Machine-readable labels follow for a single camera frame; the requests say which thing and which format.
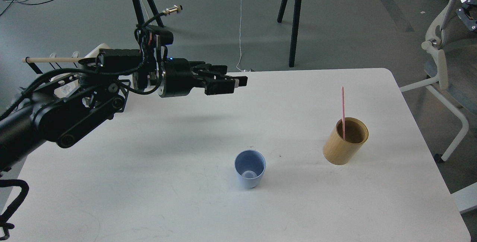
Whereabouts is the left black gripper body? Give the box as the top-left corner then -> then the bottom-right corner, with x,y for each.
158,57 -> 206,98

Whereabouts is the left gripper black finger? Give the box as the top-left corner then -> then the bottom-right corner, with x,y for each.
204,76 -> 248,95

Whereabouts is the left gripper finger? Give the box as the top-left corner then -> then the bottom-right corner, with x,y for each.
190,62 -> 228,77

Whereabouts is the blue plastic cup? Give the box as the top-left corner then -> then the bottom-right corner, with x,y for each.
234,149 -> 267,189

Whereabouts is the pink chopstick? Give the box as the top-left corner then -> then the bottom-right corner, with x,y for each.
341,87 -> 346,141

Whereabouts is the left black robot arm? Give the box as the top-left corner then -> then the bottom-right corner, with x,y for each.
0,5 -> 248,173

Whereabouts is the white plate in rack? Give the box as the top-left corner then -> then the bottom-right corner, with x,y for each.
50,43 -> 110,98

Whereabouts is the bamboo cylinder holder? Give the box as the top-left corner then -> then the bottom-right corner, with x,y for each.
323,117 -> 369,165

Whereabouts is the black wire dish rack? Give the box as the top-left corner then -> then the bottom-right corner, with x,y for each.
27,57 -> 131,108

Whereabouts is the wooden rack handle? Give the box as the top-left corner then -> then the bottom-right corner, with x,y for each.
22,57 -> 86,63

